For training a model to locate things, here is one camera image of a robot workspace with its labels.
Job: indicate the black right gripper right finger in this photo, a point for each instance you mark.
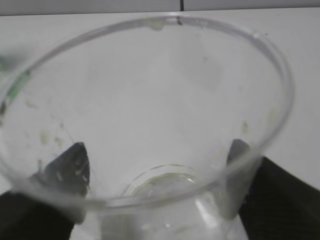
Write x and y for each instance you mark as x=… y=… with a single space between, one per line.
x=272 y=203

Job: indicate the transparent plastic cup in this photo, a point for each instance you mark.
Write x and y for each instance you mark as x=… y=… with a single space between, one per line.
x=167 y=107

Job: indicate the green soda bottle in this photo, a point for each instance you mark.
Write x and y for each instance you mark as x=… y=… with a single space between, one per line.
x=13 y=75

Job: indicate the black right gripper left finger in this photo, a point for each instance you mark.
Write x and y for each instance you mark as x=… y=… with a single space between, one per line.
x=25 y=218

